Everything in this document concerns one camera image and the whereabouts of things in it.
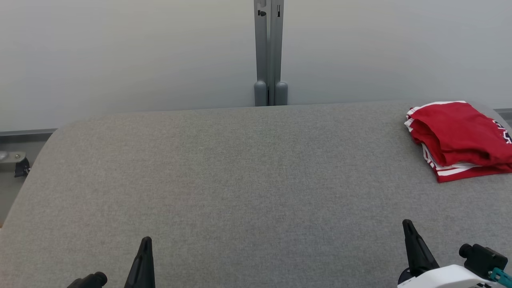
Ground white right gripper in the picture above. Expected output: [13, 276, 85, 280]
[397, 219, 497, 288]

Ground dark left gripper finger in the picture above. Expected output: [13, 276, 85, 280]
[124, 237, 156, 288]

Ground red white t-shirt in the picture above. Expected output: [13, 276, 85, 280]
[421, 143, 512, 184]

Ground red shorts white stripes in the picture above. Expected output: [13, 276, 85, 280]
[404, 101, 512, 167]

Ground grey metal wheeled stand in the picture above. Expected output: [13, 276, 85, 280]
[0, 151, 31, 178]

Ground grey metal partition post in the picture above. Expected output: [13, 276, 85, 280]
[253, 0, 288, 107]

